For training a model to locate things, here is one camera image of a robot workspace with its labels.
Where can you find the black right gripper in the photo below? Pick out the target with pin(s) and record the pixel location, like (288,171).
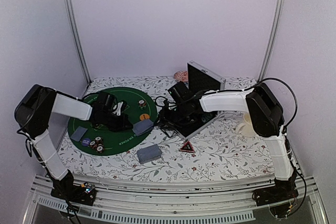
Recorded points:
(168,121)

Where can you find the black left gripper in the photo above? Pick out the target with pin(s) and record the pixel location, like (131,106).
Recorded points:
(123,125)

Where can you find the single playing card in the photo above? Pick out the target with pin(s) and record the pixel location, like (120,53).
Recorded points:
(142,127)

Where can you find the green and red chip stack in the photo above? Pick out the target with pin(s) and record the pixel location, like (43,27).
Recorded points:
(97,144)

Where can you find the orange big blind button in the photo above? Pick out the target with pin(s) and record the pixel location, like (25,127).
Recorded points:
(144,117)

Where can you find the small green chip stack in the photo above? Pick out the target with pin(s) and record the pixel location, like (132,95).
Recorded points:
(142,104)

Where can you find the blue playing card deck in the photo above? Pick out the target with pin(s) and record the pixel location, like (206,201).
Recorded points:
(149,154)

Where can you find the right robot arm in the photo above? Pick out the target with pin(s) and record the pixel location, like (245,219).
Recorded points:
(265,111)

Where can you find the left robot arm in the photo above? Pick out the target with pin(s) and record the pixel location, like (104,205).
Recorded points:
(35,111)

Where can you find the aluminium poker chip case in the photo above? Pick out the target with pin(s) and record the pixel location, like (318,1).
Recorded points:
(186,97)

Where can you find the green blue chip stack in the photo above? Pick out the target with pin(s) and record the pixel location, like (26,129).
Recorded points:
(206,117)

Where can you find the black red triangle token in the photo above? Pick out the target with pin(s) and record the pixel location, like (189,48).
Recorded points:
(187,147)

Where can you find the green round poker mat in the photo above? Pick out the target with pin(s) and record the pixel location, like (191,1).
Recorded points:
(114,142)

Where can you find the patterned ceramic bowl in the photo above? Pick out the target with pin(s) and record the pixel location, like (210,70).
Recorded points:
(181,76)

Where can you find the white ribbed mug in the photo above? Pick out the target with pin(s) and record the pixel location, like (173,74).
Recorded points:
(245,128)

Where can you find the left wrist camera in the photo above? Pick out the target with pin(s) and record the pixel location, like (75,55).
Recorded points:
(119,107)

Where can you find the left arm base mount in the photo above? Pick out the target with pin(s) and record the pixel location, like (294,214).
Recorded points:
(84,194)

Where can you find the aluminium front rail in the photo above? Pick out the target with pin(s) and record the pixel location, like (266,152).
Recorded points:
(125,201)

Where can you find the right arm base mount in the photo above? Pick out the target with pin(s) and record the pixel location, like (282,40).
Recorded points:
(275,195)

